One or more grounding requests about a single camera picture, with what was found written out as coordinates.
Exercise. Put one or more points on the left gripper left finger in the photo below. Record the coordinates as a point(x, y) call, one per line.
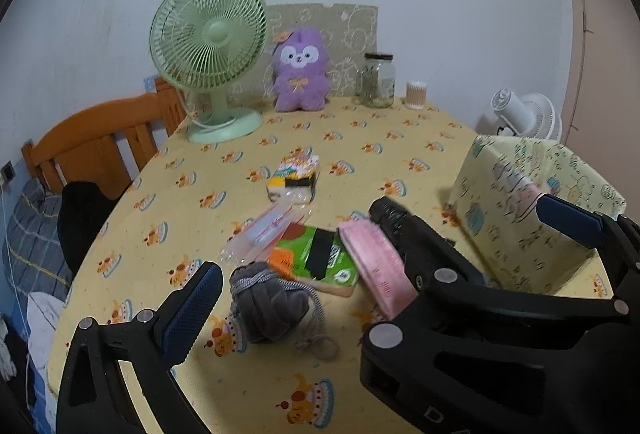
point(183, 314)

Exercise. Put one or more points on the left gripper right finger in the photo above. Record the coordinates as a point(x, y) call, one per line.
point(582, 226)

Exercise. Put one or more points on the grey knotted rope ball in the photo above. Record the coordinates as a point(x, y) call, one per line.
point(270, 307)

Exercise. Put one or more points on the black garbage bag roll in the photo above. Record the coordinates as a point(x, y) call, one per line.
point(398, 224)

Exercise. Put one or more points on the green tissue pack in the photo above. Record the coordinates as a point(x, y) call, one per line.
point(314, 257)

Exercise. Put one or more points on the clear plastic straw pack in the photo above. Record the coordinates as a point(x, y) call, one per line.
point(258, 238)

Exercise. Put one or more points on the yellow cartoon tissue pack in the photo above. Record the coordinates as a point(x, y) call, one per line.
point(295, 179)

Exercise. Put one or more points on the beige door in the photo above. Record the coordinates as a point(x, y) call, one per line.
point(601, 106)

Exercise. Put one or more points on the yellow patterned tablecloth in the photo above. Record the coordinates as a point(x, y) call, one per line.
point(265, 197)

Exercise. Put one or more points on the white standing fan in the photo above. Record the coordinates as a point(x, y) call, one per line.
point(530, 115)

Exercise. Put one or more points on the white cloth on bed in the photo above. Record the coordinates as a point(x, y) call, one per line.
point(43, 314)

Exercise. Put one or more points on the black cloth on chair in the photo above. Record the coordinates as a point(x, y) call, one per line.
point(84, 210)

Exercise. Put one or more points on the blue plaid bedding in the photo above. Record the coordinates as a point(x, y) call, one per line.
point(33, 260)

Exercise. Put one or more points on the orange wooden chair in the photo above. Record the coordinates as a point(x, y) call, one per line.
point(83, 147)

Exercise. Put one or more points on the cotton swab container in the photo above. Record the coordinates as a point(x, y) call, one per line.
point(415, 97)

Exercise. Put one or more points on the glass jar with lid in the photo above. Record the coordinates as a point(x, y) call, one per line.
point(377, 80)

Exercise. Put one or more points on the purple plush toy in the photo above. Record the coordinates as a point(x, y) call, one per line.
point(300, 71)

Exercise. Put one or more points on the green desk fan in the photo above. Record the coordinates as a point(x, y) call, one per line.
point(200, 47)

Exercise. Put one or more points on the beige patterned board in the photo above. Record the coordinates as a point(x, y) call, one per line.
point(348, 31)

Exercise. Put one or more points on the wall socket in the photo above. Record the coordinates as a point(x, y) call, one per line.
point(7, 173)

